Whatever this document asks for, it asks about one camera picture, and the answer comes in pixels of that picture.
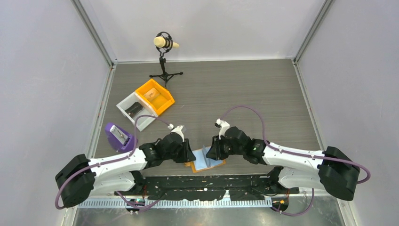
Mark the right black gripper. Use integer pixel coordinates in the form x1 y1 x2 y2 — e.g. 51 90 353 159
206 134 245 161

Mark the orange leather card holder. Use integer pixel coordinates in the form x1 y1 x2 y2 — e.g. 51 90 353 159
184 146 226 173

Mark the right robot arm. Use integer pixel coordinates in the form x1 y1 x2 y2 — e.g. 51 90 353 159
206 127 360 201

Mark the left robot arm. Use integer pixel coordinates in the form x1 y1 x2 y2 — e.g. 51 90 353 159
55 132 196 210

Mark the black card in white bin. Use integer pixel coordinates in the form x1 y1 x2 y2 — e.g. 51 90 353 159
125 102 144 118

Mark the card in orange bin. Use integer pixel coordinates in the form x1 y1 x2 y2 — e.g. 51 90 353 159
143 88 160 102

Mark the orange plastic bin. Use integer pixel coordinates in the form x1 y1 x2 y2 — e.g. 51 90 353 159
135 79 175 116

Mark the white plastic bin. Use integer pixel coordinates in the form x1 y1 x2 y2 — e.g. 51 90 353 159
116 92 158 131

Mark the purple plastic bin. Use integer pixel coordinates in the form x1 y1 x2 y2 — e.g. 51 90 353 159
104 122 138 153

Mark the black microphone tripod stand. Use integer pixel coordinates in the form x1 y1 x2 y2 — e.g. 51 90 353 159
149 32 184 89

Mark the beige microphone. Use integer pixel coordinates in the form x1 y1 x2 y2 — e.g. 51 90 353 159
153 36 180 49

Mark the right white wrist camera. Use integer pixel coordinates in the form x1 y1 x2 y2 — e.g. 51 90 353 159
215 119 230 140

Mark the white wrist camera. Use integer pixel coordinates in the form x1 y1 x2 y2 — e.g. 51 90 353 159
168 124 186 140
215 119 230 140

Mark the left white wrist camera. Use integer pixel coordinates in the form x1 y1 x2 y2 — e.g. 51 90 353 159
168 124 186 140

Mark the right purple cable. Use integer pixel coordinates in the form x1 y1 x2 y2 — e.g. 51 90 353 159
218 105 372 217

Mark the purple cable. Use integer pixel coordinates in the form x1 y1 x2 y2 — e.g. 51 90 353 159
218 105 372 217
55 114 175 214

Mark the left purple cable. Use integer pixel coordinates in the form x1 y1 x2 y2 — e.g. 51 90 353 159
55 114 175 214

